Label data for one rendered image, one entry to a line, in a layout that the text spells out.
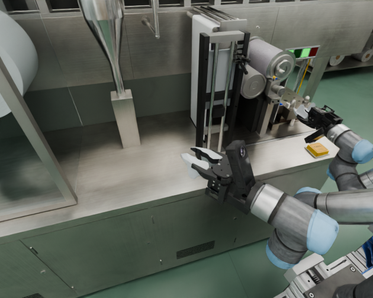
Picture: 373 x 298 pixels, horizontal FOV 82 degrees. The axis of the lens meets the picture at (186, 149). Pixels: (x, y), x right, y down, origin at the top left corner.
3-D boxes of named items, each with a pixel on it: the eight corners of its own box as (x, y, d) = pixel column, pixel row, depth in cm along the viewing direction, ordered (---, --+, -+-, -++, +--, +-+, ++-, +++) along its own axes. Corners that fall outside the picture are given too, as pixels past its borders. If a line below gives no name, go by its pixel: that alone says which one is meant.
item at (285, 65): (288, 76, 100) (274, 78, 98) (286, 74, 101) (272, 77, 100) (293, 60, 95) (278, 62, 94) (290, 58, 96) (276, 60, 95)
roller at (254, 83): (241, 100, 103) (245, 75, 95) (219, 78, 121) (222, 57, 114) (263, 96, 106) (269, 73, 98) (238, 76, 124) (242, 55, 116)
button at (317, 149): (315, 156, 104) (317, 153, 103) (305, 148, 110) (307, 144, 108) (327, 154, 106) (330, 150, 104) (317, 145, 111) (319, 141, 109)
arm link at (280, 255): (305, 243, 56) (322, 220, 49) (289, 279, 50) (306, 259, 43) (276, 225, 60) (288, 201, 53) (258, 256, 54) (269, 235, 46)
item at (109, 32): (118, 152, 107) (82, 21, 70) (116, 136, 117) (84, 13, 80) (146, 147, 110) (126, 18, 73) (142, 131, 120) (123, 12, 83)
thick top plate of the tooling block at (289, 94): (286, 120, 116) (289, 110, 112) (249, 88, 145) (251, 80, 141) (311, 116, 119) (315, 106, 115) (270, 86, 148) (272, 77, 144)
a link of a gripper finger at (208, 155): (189, 161, 62) (211, 179, 57) (190, 144, 59) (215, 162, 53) (196, 158, 64) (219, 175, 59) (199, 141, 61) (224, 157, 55)
